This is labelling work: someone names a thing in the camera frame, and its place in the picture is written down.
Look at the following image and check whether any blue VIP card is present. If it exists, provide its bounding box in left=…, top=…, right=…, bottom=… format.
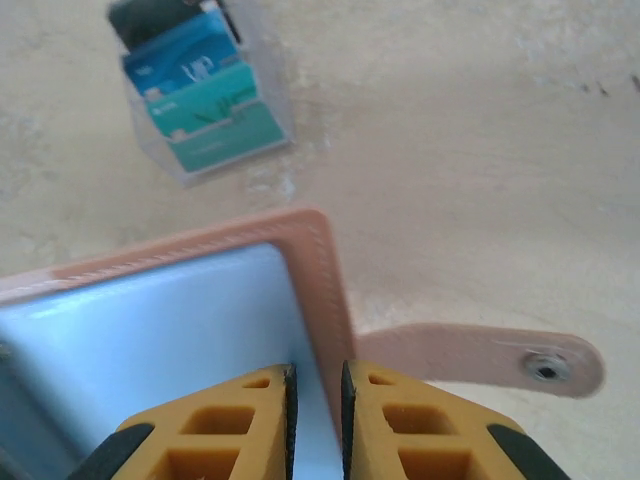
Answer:
left=122, top=10, right=251, bottom=99

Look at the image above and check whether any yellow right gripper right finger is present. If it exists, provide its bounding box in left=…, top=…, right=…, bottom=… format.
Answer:
left=340, top=358, right=572, bottom=480

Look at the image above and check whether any teal and black box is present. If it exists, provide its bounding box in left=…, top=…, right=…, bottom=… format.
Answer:
left=106, top=0, right=297, bottom=190

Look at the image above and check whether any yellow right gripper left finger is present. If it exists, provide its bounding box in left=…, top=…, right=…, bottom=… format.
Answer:
left=66, top=361, right=300, bottom=480

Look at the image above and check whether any black plastic card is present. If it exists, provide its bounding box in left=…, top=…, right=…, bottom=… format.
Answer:
left=106, top=0, right=244, bottom=54

